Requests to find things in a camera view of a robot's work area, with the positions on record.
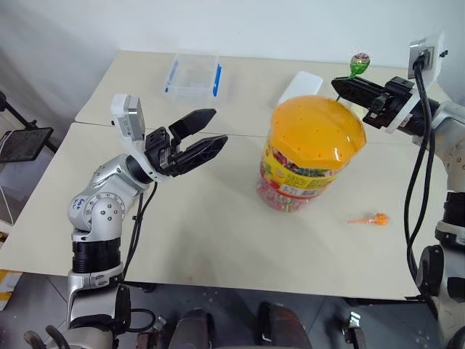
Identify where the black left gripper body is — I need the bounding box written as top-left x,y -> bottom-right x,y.
144,126 -> 183,178

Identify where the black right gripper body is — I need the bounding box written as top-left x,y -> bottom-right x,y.
364,76 -> 416,129

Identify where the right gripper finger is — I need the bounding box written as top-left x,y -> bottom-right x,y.
331,76 -> 387,97
331,83 -> 376,111

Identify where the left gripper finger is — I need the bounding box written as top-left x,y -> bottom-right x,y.
174,134 -> 229,175
168,108 -> 218,141

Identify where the green lollipop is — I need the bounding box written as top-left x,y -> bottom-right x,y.
335,52 -> 371,101

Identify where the orange perforated jar lid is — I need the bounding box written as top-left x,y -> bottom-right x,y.
266,95 -> 368,175

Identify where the clear plastic lollipop jar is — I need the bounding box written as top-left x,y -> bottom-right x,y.
255,140 -> 341,214

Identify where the clear box with blue latches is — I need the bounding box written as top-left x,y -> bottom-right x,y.
161,53 -> 223,107

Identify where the translucent white plastic lid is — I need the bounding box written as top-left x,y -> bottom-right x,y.
277,71 -> 325,108

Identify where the orange lollipop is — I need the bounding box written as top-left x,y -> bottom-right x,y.
347,212 -> 391,228

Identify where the black tablet screen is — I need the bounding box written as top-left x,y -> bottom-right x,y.
0,126 -> 54,164

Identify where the dark rounded grey shape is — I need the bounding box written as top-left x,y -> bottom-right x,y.
173,308 -> 216,349

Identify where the dark rounded brown shape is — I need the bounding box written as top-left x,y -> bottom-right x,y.
256,301 -> 314,349

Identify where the yellow and white box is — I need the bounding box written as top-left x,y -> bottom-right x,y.
0,268 -> 23,310

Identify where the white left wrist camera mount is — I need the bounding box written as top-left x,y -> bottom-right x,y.
110,93 -> 172,182

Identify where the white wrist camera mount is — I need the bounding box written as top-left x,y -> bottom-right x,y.
110,93 -> 172,182
363,31 -> 448,136

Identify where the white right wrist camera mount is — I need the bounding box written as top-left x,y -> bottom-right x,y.
363,31 -> 448,136

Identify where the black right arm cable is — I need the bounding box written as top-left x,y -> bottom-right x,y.
403,50 -> 437,292

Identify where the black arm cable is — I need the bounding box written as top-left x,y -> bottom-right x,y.
403,50 -> 437,292
115,180 -> 159,334

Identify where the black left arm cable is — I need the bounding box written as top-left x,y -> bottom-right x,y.
115,180 -> 159,334

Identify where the metal clamp bracket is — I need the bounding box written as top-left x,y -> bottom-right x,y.
340,310 -> 365,349

